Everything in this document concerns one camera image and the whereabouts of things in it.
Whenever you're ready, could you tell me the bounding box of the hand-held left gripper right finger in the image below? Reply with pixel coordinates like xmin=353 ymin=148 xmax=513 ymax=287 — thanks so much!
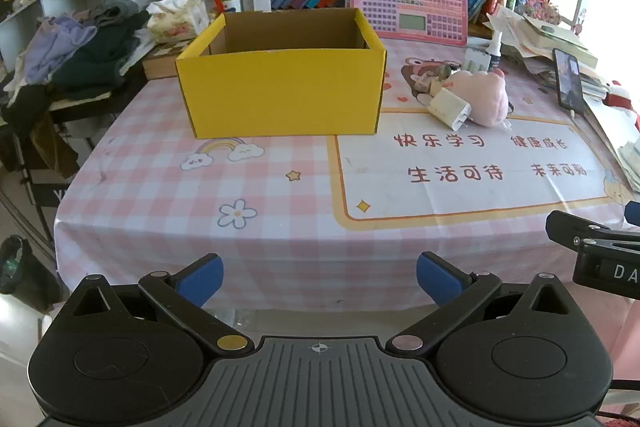
xmin=387 ymin=251 xmax=576 ymax=355

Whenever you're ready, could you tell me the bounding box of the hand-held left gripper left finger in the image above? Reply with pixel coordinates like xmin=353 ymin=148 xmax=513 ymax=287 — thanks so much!
xmin=62 ymin=253 xmax=253 ymax=354

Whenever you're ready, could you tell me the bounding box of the pink plush toy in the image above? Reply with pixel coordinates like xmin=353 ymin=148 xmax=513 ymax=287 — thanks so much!
xmin=446 ymin=68 xmax=510 ymax=126

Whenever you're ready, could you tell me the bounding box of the white charger plug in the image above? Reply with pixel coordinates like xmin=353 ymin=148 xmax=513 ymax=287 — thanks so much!
xmin=427 ymin=88 xmax=474 ymax=132

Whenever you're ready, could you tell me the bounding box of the small spray bottle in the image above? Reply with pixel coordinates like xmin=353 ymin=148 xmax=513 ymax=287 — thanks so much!
xmin=491 ymin=31 xmax=507 ymax=78

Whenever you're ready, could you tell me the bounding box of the yellow cardboard box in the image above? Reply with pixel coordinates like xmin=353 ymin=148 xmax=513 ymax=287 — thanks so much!
xmin=174 ymin=8 xmax=388 ymax=140

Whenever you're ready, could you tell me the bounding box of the pink checked table mat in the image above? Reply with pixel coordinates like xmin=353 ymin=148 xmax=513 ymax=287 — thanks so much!
xmin=54 ymin=38 xmax=640 ymax=314

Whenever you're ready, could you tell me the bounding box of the white red plush toy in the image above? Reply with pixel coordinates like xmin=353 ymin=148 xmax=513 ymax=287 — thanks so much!
xmin=604 ymin=79 xmax=640 ymax=128

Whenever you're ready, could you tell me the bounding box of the black smartphone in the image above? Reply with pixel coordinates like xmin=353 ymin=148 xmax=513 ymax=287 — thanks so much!
xmin=552 ymin=48 xmax=587 ymax=114

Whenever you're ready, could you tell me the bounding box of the dark trash bin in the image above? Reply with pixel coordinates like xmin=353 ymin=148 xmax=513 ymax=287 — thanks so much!
xmin=0 ymin=234 xmax=63 ymax=309

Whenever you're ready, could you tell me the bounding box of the stack of papers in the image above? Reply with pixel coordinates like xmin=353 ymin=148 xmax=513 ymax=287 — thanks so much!
xmin=486 ymin=4 xmax=601 ymax=100

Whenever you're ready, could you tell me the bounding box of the checkered board box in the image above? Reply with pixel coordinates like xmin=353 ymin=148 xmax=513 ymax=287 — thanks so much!
xmin=142 ymin=38 xmax=201 ymax=80

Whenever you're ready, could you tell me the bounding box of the pile of clothes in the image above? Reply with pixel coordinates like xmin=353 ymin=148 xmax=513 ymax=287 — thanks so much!
xmin=0 ymin=0 xmax=158 ymax=142

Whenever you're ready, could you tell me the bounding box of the tissue pack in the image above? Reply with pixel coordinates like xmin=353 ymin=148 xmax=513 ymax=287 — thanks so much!
xmin=146 ymin=0 xmax=211 ymax=44

